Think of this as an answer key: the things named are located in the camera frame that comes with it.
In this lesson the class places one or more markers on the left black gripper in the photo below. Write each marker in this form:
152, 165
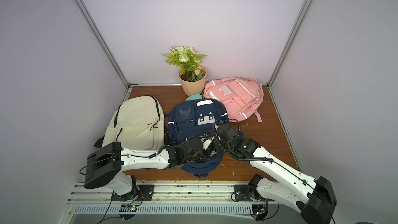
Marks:
208, 150

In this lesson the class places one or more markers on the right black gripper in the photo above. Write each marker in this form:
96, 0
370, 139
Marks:
218, 129

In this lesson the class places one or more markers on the navy blue backpack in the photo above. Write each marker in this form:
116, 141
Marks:
196, 118

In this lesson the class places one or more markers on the cream white backpack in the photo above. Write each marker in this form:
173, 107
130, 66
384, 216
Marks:
138, 124

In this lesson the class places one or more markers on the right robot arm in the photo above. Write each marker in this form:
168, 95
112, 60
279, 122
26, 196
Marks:
314, 199

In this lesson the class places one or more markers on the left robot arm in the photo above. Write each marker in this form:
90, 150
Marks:
106, 167

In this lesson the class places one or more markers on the pink backpack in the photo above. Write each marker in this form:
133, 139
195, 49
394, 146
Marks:
241, 96

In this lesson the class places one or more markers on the teal plastic paddle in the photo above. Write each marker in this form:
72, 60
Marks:
194, 97

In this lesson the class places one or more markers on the beige plant pot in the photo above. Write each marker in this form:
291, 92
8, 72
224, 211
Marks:
191, 88

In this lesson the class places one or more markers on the artificial green flowering plant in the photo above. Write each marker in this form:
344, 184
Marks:
188, 61

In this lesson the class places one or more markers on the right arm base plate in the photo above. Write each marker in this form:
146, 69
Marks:
243, 193

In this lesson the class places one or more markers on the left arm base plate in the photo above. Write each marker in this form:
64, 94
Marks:
141, 193

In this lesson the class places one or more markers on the aluminium front rail frame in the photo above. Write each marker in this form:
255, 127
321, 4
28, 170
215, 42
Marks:
205, 198

